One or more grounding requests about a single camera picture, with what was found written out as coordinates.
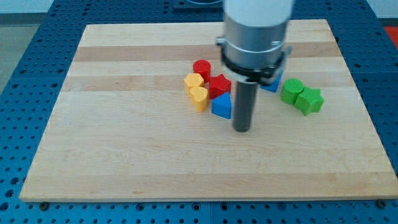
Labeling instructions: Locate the blue triangle block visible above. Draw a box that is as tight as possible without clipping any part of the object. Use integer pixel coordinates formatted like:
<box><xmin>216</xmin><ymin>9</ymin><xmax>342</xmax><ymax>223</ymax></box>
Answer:
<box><xmin>211</xmin><ymin>92</ymin><xmax>232</xmax><ymax>119</ymax></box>

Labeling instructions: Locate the red cylinder block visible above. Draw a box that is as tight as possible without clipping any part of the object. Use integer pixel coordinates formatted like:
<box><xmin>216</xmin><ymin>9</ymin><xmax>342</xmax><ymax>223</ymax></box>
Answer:
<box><xmin>193</xmin><ymin>60</ymin><xmax>211</xmax><ymax>83</ymax></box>

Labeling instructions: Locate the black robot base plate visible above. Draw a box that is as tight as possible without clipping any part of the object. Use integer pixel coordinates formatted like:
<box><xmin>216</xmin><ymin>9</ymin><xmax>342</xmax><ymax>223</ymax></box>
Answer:
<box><xmin>172</xmin><ymin>0</ymin><xmax>223</xmax><ymax>10</ymax></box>

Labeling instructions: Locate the wooden board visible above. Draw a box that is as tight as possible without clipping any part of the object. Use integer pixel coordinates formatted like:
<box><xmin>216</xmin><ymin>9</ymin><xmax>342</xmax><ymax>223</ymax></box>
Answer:
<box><xmin>19</xmin><ymin>19</ymin><xmax>397</xmax><ymax>202</ymax></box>

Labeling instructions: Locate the blue cube block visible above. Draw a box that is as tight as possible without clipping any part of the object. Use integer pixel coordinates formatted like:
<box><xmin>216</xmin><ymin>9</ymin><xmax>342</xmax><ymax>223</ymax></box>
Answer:
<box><xmin>260</xmin><ymin>72</ymin><xmax>284</xmax><ymax>93</ymax></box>

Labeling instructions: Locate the yellow heart block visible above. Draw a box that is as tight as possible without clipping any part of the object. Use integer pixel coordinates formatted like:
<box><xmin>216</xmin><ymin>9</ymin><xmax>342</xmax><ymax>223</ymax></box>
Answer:
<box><xmin>189</xmin><ymin>86</ymin><xmax>208</xmax><ymax>112</ymax></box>

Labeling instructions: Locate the yellow hexagon block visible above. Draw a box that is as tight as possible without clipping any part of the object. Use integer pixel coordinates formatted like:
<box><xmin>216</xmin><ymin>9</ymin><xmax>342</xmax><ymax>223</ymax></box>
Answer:
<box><xmin>183</xmin><ymin>73</ymin><xmax>205</xmax><ymax>94</ymax></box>

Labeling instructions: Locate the green cylinder block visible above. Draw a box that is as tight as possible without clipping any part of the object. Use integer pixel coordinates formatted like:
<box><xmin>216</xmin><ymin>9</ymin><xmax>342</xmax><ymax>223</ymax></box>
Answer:
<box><xmin>280</xmin><ymin>78</ymin><xmax>304</xmax><ymax>105</ymax></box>

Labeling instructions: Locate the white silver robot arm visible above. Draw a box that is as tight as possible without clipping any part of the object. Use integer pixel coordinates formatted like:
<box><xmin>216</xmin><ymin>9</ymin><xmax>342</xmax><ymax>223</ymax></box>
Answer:
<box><xmin>216</xmin><ymin>0</ymin><xmax>295</xmax><ymax>132</ymax></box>

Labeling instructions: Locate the green star block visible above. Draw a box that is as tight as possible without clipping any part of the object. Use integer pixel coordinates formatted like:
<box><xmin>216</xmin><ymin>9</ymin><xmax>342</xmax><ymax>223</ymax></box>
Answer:
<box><xmin>294</xmin><ymin>86</ymin><xmax>324</xmax><ymax>116</ymax></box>

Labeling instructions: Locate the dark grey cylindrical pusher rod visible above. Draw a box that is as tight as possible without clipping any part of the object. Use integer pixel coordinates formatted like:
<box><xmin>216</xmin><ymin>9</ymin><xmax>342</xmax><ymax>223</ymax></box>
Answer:
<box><xmin>233</xmin><ymin>82</ymin><xmax>258</xmax><ymax>133</ymax></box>

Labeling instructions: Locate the red star block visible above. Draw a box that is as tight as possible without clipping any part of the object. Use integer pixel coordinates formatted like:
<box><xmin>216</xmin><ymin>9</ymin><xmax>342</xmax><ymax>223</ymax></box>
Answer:
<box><xmin>209</xmin><ymin>74</ymin><xmax>231</xmax><ymax>100</ymax></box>

